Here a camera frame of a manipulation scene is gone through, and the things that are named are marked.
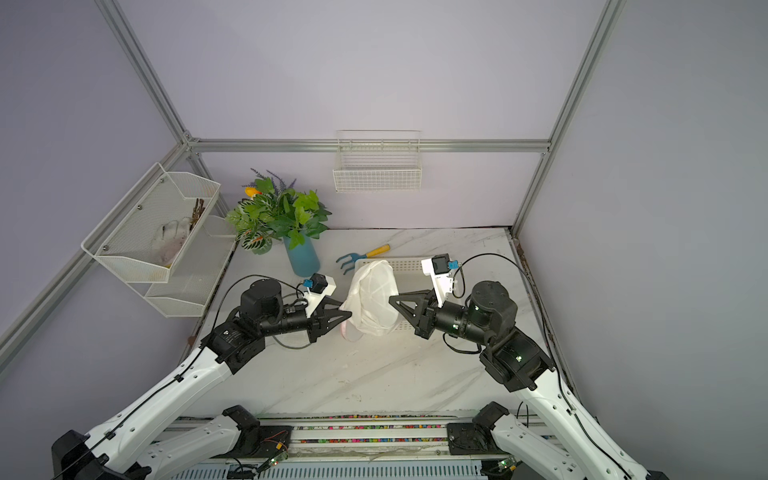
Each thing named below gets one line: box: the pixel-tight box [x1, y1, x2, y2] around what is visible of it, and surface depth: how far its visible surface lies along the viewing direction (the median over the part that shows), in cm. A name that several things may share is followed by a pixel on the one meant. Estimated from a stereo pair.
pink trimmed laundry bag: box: [339, 259, 399, 342], surface depth 63 cm
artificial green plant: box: [226, 168, 332, 255], surface depth 83 cm
